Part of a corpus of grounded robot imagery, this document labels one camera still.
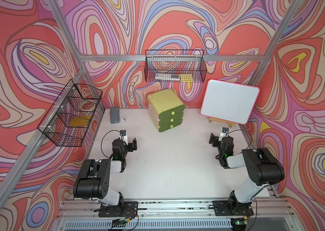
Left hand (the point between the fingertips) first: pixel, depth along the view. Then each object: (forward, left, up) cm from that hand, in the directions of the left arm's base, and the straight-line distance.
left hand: (129, 138), depth 93 cm
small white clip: (+21, +8, -5) cm, 23 cm away
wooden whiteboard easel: (+15, -73, -3) cm, 75 cm away
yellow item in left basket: (-6, +20, +24) cm, 32 cm away
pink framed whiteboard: (+26, -72, +9) cm, 77 cm away
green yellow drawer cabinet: (+12, -24, +15) cm, 31 cm away
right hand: (+2, -61, -2) cm, 61 cm away
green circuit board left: (-45, 0, -10) cm, 46 cm away
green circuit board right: (-44, -61, -9) cm, 76 cm away
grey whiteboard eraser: (+26, +17, -5) cm, 31 cm away
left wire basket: (-5, +28, +22) cm, 36 cm away
